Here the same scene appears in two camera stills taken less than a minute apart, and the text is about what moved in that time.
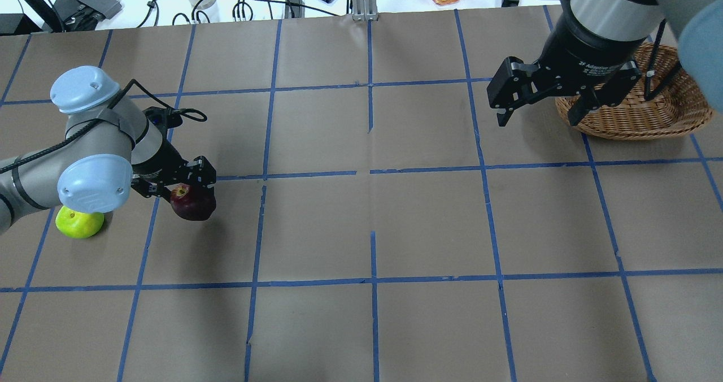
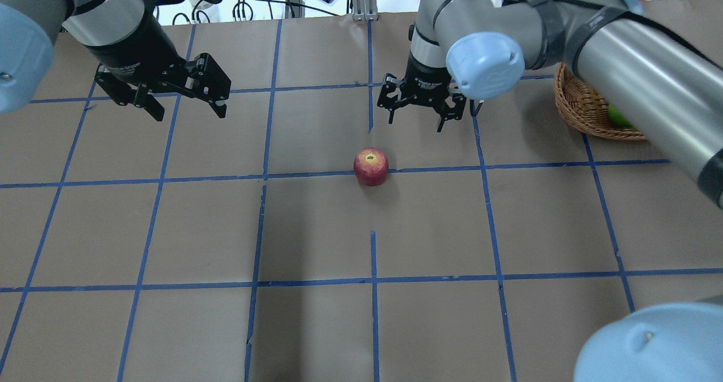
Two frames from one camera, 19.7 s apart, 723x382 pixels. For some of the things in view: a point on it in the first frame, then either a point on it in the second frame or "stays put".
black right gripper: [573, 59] to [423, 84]
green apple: [77, 224] to [616, 120]
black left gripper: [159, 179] to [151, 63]
